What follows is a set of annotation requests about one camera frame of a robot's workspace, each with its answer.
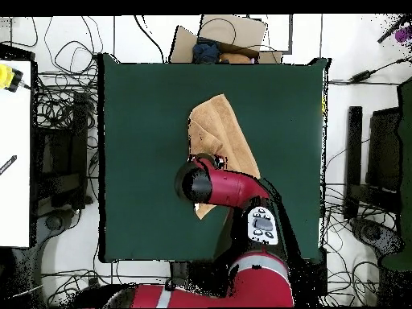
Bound orange terry towel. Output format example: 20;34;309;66
187;93;262;220

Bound dark green table cloth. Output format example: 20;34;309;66
97;52;331;265

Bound orange cloth in box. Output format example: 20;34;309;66
219;51;253;64

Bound dark blue cloth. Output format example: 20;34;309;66
192;38;221;64

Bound brown cardboard box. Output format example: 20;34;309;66
168;14;284;64

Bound black upright bar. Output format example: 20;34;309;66
343;105;364;220

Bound black box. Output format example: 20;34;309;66
313;247;328;297

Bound black equipment stand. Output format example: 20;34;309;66
31;91;94;210

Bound black monitor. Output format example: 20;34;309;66
365;106;403;213

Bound grey wheeled stand base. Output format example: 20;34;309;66
350;216;403;258
31;207;78;265

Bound green cloth on side table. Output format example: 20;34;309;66
381;76;412;272

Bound white side table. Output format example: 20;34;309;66
0;59;33;249

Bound black rod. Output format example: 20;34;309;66
377;13;412;44

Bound black marker pen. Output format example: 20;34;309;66
0;154;18;176

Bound purple object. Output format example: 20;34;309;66
393;25;412;43

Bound yellow and black tool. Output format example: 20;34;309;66
0;63;31;93

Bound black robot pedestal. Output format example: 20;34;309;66
169;261;226;290

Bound black cable tangle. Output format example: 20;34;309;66
31;15;105;136
318;183;387;308
41;260;171;309

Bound white panel with dark frame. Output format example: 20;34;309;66
247;14;294;55

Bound black power adapter with cable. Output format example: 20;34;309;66
328;56;412;86

